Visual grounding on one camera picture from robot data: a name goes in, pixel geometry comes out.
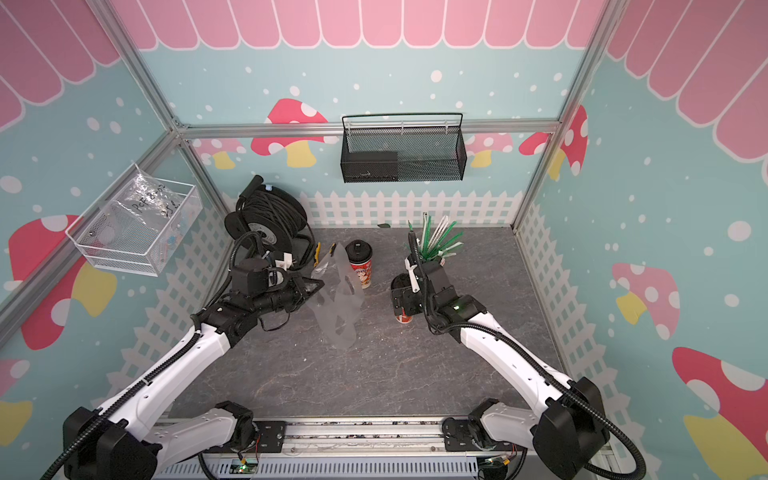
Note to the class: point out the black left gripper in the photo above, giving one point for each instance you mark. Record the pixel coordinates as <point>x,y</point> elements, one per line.
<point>299,286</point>

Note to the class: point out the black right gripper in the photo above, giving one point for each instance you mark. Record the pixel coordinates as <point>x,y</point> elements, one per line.
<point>408,293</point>

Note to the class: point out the red cartoon milk tea cup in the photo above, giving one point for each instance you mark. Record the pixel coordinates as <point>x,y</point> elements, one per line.
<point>360,255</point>

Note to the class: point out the clear plastic carrier bag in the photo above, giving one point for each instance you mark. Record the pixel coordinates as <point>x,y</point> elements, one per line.
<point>337,306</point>

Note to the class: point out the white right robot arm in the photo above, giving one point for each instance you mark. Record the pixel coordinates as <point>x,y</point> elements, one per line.
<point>567,426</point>

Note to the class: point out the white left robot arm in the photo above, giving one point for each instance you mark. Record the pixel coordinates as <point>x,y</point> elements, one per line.
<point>120,438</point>

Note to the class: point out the green and white straws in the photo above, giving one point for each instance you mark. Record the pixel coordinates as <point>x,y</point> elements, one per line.
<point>435,236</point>

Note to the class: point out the yellow black pliers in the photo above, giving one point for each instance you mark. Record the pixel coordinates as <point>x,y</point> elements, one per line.
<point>320,254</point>

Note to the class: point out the clear bag in basket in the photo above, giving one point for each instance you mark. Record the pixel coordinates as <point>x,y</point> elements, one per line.
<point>144,207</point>

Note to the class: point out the black box in basket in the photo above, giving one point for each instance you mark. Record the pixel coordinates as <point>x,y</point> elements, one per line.
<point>369,166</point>

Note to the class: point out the black cable reel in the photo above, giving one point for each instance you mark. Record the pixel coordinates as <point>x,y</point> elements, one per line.
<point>277,216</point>

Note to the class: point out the white wire wall basket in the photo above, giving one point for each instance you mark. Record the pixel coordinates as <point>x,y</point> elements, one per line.
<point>94,233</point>

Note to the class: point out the black mesh wall basket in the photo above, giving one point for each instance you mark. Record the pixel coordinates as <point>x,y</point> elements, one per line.
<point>430,146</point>

